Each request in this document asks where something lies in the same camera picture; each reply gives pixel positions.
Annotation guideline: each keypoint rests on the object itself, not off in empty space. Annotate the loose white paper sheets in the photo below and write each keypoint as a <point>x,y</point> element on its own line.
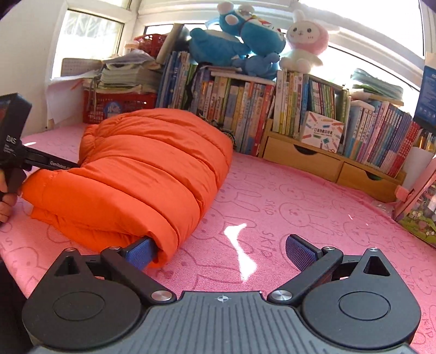
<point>64,102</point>

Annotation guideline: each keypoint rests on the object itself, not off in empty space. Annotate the blue cat plush toy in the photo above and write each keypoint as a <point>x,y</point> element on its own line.
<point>259,34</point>

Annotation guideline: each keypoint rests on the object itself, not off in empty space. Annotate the person's left hand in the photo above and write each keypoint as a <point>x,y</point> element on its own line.
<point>5,211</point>

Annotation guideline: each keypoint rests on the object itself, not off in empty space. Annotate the grid-lined paper board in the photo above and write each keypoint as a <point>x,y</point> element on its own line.
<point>78,68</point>

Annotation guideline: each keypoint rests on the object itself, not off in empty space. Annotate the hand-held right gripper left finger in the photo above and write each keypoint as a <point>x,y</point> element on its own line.
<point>141,254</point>

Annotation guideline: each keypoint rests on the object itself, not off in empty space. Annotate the grey rolled paper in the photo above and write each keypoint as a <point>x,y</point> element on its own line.
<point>170,44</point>

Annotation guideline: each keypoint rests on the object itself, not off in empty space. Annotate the wooden drawer organizer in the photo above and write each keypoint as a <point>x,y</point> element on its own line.
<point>306,160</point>

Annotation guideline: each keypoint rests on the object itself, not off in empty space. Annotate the pink rabbit-print blanket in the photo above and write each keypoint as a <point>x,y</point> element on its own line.
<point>289,211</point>

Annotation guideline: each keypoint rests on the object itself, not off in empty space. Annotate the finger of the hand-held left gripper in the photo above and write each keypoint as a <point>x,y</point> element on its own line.
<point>51,161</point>

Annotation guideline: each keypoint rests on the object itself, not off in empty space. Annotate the pink picture book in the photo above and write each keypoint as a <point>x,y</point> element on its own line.
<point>407,195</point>

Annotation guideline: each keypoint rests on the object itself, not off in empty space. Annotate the orange down jacket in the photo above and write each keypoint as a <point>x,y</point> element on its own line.
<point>153,170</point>

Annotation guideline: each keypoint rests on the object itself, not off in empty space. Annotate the blue plush animal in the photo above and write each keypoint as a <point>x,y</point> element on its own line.
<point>214,44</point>

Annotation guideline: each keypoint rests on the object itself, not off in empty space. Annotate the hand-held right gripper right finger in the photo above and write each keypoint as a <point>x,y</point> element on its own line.
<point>299,253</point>

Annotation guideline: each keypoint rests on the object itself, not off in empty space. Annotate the white colourful card box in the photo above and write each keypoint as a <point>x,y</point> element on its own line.
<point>322,132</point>

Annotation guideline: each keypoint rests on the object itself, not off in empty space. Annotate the row of upright books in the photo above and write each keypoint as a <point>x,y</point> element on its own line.
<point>252,112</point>

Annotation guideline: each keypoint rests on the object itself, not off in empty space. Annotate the red plastic crate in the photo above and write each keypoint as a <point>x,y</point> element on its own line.
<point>136,102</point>

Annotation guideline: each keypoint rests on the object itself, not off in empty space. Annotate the blue poster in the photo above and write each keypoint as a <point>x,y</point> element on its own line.
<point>425,98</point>

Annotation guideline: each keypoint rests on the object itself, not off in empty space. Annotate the black model bicycle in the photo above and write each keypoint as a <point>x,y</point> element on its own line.
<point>232,139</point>

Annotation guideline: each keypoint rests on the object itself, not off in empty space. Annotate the red mesh basket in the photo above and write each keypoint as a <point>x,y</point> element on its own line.
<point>150,44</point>

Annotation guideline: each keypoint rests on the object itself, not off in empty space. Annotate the stack of workbooks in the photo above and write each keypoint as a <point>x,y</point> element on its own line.
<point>126,75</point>

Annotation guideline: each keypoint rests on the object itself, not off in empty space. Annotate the white pink rabbit plush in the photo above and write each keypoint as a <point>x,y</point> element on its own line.
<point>303,34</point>

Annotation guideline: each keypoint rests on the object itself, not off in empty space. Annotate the stack of green folders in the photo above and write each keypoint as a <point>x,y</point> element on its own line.
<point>374,85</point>

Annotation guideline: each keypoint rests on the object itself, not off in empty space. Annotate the colourful picture box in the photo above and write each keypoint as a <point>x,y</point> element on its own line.
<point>422,224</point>

